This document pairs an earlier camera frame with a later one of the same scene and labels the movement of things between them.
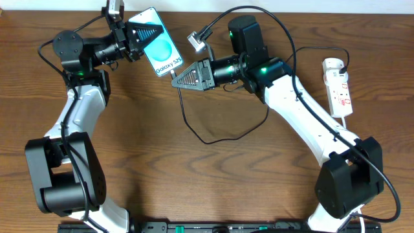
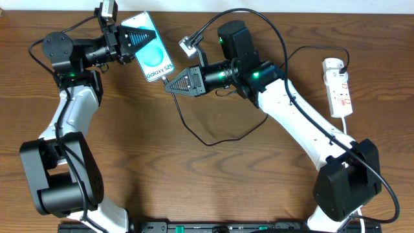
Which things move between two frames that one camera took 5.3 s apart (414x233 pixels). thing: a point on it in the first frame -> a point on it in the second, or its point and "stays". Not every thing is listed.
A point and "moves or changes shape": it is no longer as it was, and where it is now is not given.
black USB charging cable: (267, 99) moves or changes shape
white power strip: (339, 99) stays
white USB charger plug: (331, 66) stays
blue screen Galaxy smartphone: (162, 51) moves or changes shape
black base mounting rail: (227, 227) stays
